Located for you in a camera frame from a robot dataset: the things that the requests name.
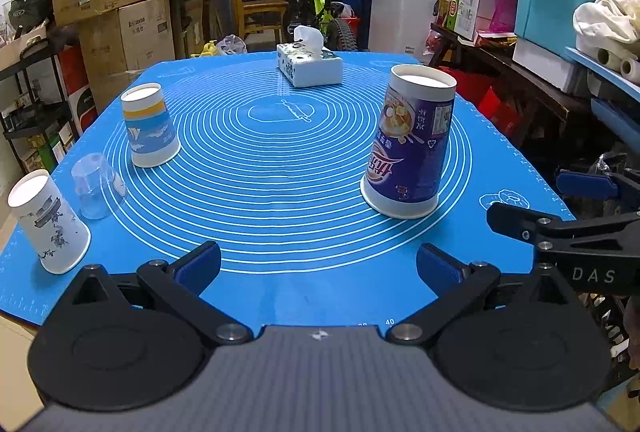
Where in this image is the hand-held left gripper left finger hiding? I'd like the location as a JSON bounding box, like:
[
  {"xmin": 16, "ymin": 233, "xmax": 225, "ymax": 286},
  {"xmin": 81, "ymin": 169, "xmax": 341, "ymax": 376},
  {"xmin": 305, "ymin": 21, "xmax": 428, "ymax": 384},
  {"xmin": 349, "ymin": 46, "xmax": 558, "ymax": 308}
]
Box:
[{"xmin": 42, "ymin": 241, "xmax": 253, "ymax": 347}]

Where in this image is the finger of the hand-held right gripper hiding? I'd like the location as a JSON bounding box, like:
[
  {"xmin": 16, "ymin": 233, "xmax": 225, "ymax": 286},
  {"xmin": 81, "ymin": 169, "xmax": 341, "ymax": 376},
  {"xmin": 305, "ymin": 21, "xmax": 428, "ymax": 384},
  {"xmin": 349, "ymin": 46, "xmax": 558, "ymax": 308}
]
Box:
[
  {"xmin": 556, "ymin": 169, "xmax": 640, "ymax": 214},
  {"xmin": 486, "ymin": 203, "xmax": 640, "ymax": 249}
]

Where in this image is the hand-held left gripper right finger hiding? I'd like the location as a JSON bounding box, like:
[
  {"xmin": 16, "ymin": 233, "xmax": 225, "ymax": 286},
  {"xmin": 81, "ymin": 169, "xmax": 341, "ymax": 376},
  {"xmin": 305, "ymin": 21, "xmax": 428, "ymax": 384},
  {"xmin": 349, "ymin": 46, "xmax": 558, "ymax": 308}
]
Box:
[{"xmin": 386, "ymin": 242, "xmax": 598, "ymax": 347}]

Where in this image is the purple printed paper cup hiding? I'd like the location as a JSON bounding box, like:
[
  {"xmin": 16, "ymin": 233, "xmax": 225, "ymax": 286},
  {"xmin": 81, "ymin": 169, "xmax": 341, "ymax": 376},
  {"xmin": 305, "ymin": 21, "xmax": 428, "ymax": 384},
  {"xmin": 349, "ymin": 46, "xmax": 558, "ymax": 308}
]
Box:
[{"xmin": 360, "ymin": 64, "xmax": 458, "ymax": 219}]

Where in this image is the clear plastic cup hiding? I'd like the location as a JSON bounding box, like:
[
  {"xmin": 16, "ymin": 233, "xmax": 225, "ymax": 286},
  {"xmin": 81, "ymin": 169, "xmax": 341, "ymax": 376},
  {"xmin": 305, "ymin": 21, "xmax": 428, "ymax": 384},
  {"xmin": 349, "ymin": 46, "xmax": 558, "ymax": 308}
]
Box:
[{"xmin": 70, "ymin": 152, "xmax": 127, "ymax": 221}]

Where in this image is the blue yellow white paper cup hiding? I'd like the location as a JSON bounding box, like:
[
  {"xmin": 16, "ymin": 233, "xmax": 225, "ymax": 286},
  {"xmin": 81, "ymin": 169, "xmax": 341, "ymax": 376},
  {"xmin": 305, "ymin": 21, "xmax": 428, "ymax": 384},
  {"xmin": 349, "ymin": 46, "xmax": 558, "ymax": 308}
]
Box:
[{"xmin": 120, "ymin": 82, "xmax": 181, "ymax": 169}]

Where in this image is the white ink-print paper cup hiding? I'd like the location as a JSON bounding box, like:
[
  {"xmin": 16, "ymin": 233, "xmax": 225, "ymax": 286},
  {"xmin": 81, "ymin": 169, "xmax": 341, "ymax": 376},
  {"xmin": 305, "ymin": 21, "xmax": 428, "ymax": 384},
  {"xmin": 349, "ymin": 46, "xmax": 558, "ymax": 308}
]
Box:
[{"xmin": 7, "ymin": 169, "xmax": 92, "ymax": 275}]

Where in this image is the blue silicone baking mat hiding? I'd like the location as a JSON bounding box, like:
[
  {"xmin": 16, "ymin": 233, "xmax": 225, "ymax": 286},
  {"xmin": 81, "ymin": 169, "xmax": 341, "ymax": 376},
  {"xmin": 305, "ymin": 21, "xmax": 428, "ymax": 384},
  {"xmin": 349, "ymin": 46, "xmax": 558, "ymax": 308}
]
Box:
[{"xmin": 0, "ymin": 50, "xmax": 577, "ymax": 328}]

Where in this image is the red bag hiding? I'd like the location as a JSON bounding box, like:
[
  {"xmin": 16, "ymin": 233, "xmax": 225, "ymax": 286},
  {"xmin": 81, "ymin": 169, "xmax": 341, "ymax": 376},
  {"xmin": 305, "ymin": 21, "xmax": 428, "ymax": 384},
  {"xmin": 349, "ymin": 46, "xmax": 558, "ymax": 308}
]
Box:
[{"xmin": 440, "ymin": 66, "xmax": 523, "ymax": 135}]

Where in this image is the white flat box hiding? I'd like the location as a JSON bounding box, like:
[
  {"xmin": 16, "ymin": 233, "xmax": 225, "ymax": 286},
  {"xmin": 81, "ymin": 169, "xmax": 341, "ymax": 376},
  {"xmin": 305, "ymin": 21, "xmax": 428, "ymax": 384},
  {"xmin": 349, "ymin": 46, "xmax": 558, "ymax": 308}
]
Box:
[{"xmin": 511, "ymin": 36, "xmax": 590, "ymax": 94}]

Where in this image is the dark wooden side table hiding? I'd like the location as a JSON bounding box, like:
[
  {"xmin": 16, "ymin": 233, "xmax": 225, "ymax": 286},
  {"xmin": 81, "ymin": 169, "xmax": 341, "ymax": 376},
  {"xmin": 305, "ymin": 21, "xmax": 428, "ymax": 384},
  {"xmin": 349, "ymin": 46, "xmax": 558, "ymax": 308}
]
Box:
[{"xmin": 429, "ymin": 23, "xmax": 598, "ymax": 149}]

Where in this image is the cream white cloth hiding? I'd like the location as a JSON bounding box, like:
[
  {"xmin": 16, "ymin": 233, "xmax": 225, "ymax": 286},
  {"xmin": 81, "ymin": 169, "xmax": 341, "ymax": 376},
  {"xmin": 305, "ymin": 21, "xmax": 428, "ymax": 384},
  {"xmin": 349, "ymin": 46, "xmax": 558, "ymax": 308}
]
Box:
[{"xmin": 572, "ymin": 0, "xmax": 640, "ymax": 59}]

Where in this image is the teal plastic storage box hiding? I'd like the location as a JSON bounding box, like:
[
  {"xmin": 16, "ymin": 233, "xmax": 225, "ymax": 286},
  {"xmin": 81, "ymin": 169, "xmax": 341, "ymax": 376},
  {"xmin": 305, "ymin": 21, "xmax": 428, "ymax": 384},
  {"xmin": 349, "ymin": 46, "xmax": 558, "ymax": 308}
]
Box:
[{"xmin": 513, "ymin": 0, "xmax": 617, "ymax": 63}]

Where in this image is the white green carton box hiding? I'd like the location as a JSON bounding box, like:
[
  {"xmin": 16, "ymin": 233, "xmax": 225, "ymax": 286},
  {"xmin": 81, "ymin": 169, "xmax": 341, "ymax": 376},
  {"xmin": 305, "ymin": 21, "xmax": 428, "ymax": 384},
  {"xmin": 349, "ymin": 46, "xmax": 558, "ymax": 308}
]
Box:
[{"xmin": 451, "ymin": 0, "xmax": 483, "ymax": 40}]

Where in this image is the black metal shelf rack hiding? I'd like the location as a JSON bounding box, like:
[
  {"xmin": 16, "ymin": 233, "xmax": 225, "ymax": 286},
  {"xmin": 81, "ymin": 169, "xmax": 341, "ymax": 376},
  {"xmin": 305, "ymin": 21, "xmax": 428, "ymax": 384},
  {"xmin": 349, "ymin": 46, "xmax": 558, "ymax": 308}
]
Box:
[{"xmin": 0, "ymin": 31, "xmax": 87, "ymax": 175}]

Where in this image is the white blue tissue box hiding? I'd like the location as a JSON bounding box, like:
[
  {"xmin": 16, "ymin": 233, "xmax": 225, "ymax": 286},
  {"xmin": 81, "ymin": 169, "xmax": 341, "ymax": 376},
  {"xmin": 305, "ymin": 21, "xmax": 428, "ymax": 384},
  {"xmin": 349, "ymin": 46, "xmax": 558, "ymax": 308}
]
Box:
[{"xmin": 276, "ymin": 25, "xmax": 344, "ymax": 89}]

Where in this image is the large brown cardboard box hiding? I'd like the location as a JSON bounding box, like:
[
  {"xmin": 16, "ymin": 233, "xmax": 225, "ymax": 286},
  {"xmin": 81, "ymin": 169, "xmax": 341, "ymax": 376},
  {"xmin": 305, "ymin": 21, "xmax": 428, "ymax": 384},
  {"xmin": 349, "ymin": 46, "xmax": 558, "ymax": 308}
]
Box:
[{"xmin": 78, "ymin": 0, "xmax": 176, "ymax": 113}]

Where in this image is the white chest freezer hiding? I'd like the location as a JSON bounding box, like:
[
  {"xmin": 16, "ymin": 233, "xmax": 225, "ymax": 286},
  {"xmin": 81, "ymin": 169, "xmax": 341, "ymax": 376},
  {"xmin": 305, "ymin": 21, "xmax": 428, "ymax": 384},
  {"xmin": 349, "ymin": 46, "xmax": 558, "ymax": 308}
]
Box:
[{"xmin": 367, "ymin": 0, "xmax": 447, "ymax": 64}]

